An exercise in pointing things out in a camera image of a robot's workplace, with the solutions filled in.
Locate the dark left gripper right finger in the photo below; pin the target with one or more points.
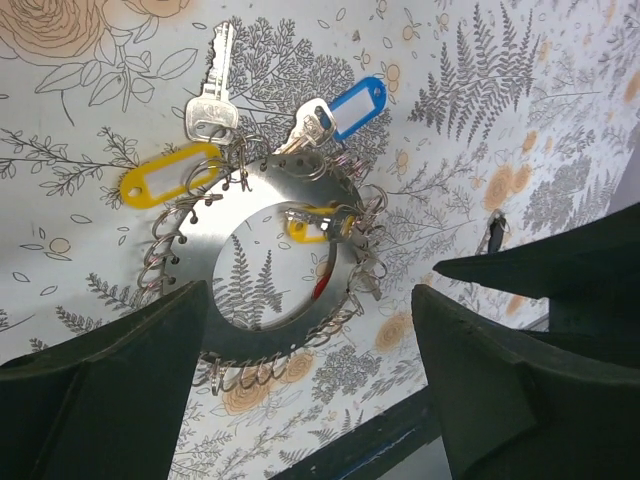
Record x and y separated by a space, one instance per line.
517 404

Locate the blue key tag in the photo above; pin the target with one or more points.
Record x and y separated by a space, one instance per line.
358 105

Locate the red key tag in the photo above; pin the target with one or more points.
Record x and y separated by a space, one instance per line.
320 285

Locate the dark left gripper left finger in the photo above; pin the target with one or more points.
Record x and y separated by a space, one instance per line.
108 404

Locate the silver key with blue tag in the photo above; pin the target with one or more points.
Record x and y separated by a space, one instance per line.
314 126

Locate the small yellow key tag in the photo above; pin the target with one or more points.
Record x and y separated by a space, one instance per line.
318 224

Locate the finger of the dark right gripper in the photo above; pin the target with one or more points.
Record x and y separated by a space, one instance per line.
590 275

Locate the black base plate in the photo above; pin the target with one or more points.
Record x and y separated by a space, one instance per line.
376 446

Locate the black head small key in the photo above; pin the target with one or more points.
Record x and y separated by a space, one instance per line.
493 237

